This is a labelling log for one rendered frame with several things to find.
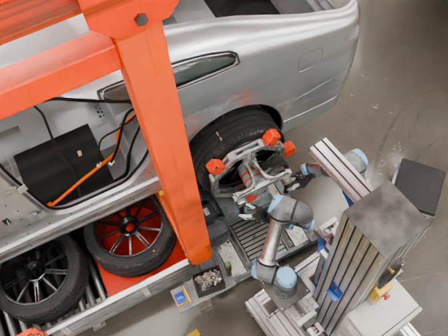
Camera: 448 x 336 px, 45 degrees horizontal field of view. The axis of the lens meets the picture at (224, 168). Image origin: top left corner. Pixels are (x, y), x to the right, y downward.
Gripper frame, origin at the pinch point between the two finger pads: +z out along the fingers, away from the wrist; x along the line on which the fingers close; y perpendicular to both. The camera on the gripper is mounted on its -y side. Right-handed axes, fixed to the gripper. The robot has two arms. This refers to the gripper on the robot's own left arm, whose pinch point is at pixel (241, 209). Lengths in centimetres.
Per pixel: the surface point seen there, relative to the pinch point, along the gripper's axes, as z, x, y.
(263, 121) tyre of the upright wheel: 0, 52, -29
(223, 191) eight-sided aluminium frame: 17.9, 13.5, 10.3
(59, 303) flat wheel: 102, -88, 33
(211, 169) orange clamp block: 22.0, 9.6, -27.3
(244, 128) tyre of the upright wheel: 10, 40, -35
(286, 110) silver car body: -11, 70, -21
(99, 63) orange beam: 32, -42, -186
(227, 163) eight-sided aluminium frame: 13.9, 16.9, -25.5
